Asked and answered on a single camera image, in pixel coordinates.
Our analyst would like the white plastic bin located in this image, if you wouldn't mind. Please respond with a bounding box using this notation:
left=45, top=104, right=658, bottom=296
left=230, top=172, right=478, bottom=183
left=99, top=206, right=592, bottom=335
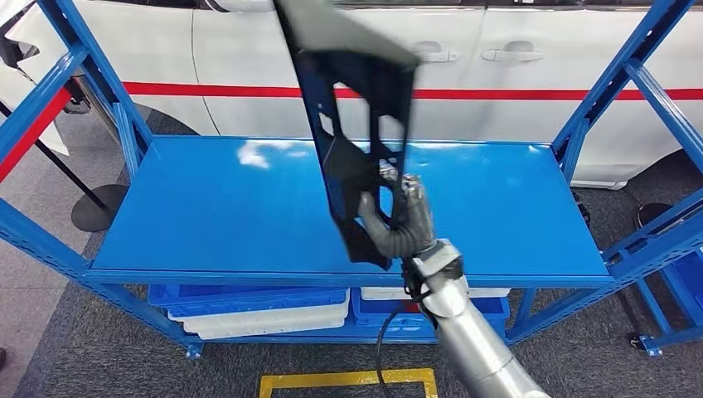
left=167, top=291, right=352, bottom=329
left=361, top=286, right=511, bottom=302
left=183, top=318, right=350, bottom=341

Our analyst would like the white car with red stripe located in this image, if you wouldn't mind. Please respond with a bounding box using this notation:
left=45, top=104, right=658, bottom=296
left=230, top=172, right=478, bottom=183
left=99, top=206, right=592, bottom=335
left=0, top=0, right=703, bottom=191

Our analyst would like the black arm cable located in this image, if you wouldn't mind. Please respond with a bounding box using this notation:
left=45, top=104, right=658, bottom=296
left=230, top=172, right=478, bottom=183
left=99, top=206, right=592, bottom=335
left=376, top=258, right=438, bottom=398

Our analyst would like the black stanchion with round base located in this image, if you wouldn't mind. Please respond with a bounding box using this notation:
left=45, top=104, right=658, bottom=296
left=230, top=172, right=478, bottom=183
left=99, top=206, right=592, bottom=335
left=634, top=201, right=676, bottom=232
left=0, top=100, right=131, bottom=234

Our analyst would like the blue plastic bin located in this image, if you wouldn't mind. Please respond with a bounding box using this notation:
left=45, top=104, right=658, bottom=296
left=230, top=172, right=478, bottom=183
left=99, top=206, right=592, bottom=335
left=147, top=284, right=350, bottom=321
left=351, top=288, right=509, bottom=339

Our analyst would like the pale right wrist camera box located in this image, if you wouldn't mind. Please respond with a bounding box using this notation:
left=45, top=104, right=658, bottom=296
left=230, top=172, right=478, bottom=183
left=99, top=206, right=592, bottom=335
left=410, top=240, right=465, bottom=282

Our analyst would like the black plastic car part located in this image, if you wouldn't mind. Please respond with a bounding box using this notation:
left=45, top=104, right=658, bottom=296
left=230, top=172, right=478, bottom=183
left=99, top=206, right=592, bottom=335
left=273, top=0, right=422, bottom=271

